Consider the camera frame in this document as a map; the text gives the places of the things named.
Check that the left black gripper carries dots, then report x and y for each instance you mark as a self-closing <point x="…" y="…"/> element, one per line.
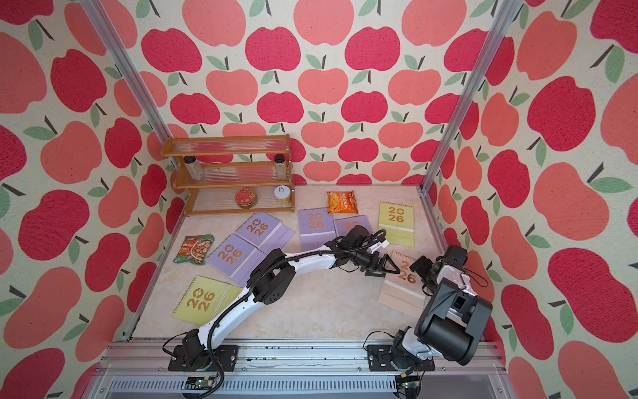
<point x="380" y="268"/>

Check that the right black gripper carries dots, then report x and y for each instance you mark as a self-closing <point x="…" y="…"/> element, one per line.
<point x="422" y="267"/>

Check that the pink 2026 calendar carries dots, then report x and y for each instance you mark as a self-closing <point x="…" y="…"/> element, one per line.
<point x="403" y="291"/>

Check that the purple calendar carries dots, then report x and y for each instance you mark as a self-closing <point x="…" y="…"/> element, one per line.
<point x="265" y="232"/>
<point x="316" y="228"/>
<point x="236" y="259"/>
<point x="345" y="225"/>

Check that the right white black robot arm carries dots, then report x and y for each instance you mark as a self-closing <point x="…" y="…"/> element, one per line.
<point x="453" y="322"/>

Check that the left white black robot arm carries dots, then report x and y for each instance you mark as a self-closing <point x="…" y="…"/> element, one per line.
<point x="269" y="281"/>

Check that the yellow-green calendar right back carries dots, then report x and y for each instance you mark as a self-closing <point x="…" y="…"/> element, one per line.
<point x="398" y="221"/>

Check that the yellow-green calendar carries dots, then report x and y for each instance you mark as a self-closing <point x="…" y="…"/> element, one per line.
<point x="398" y="221"/>
<point x="204" y="299"/>

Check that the orange snack bag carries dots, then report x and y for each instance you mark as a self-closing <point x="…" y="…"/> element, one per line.
<point x="342" y="202"/>

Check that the white lid yellow can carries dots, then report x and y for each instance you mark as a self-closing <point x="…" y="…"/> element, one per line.
<point x="283" y="195"/>

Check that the right glass spice jar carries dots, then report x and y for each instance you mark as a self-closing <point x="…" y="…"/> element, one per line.
<point x="281" y="166"/>

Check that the glass spice jar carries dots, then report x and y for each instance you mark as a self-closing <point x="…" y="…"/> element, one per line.
<point x="281" y="166"/>
<point x="194" y="167"/>

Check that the red flat tin can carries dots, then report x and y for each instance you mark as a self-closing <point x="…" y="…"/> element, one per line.
<point x="246" y="198"/>

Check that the yellow-green calendar left front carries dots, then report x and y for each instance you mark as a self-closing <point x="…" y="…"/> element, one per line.
<point x="204" y="299"/>

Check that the wooden three-tier shelf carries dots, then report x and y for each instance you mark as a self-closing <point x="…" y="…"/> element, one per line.
<point x="253" y="166"/>

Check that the green red food packet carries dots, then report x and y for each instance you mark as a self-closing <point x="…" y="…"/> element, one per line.
<point x="195" y="249"/>

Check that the left glass spice jar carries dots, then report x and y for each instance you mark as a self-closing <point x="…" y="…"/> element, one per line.
<point x="194" y="167"/>

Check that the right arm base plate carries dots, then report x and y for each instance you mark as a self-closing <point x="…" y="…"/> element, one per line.
<point x="385" y="358"/>

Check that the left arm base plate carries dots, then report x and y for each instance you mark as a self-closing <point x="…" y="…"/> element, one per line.
<point x="186" y="360"/>

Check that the right aluminium corner post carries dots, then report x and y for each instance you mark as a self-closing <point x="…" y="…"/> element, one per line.
<point x="476" y="78"/>

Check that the aluminium corner post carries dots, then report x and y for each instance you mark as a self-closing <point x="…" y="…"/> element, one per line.
<point x="108" y="34"/>
<point x="476" y="78"/>

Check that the aluminium front rail frame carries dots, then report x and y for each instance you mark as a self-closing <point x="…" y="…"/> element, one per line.
<point x="294" y="369"/>

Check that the left aluminium corner post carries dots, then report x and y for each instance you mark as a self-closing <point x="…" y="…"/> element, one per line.
<point x="108" y="34"/>

